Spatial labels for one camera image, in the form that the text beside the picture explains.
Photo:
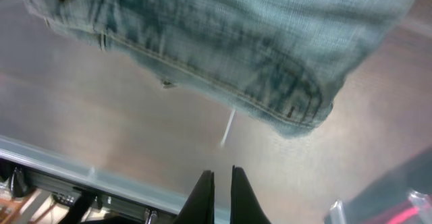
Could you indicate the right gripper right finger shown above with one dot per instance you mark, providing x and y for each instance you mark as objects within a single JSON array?
[{"x": 245, "y": 208}]

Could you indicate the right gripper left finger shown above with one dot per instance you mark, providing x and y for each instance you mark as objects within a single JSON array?
[{"x": 199, "y": 207}]

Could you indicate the clear plastic storage bin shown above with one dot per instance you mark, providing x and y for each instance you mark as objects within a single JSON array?
[{"x": 104, "y": 114}]

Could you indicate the black shorts red waistband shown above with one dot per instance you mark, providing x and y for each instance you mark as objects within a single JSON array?
[{"x": 402, "y": 195}]

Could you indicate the light blue denim shorts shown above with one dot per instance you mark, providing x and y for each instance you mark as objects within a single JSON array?
[{"x": 279, "y": 61}]

